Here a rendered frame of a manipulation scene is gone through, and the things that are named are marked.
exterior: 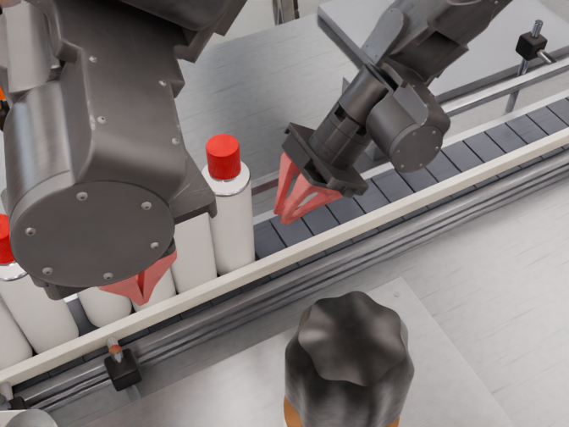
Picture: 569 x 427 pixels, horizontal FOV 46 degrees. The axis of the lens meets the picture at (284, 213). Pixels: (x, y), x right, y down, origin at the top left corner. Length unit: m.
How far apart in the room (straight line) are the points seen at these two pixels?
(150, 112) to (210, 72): 0.91
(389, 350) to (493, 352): 0.43
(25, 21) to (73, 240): 0.11
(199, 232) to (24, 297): 0.18
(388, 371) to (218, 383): 0.35
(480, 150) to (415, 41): 0.33
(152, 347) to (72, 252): 0.54
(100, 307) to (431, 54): 0.44
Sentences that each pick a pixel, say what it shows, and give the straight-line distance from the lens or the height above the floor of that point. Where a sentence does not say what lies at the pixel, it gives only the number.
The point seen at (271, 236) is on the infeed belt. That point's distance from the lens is 0.84.
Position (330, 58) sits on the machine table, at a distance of 1.18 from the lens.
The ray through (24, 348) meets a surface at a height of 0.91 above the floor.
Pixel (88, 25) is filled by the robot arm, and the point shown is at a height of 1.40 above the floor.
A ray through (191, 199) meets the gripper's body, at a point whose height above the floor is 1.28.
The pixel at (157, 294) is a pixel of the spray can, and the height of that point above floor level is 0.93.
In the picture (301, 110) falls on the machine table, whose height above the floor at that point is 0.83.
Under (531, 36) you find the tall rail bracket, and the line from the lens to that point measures 1.04.
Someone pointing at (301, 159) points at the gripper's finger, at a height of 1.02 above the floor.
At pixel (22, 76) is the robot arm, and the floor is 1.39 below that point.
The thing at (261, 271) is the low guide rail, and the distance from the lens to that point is 0.78.
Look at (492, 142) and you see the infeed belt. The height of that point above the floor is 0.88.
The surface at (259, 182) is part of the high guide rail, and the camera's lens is 0.79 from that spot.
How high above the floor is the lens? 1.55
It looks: 51 degrees down
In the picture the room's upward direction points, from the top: straight up
